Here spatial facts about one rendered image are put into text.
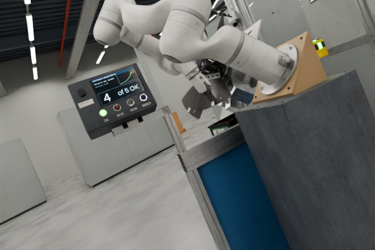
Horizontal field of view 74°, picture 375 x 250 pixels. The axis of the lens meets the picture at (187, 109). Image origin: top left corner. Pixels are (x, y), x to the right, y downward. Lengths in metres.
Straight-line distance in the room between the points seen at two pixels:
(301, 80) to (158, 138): 6.58
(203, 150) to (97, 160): 5.85
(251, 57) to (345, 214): 0.54
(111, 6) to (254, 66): 0.59
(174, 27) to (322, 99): 0.49
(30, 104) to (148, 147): 7.77
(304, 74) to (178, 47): 0.40
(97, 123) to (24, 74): 13.13
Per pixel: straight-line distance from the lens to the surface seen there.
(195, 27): 0.77
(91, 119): 0.90
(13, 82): 13.90
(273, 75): 0.88
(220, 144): 1.06
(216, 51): 0.80
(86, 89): 0.94
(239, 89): 1.43
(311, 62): 0.90
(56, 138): 13.39
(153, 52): 1.27
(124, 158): 6.93
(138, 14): 0.92
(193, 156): 1.02
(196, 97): 1.70
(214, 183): 1.08
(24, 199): 8.30
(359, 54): 1.81
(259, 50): 0.84
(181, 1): 0.80
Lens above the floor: 1.04
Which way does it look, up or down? 2 degrees down
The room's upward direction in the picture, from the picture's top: 23 degrees counter-clockwise
